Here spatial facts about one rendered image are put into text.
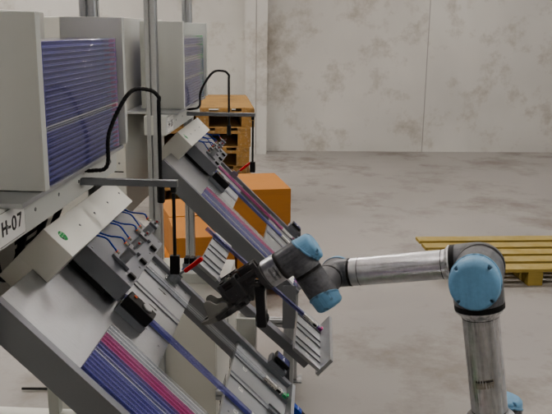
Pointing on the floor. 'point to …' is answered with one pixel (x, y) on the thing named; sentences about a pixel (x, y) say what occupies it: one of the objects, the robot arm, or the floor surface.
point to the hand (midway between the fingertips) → (208, 322)
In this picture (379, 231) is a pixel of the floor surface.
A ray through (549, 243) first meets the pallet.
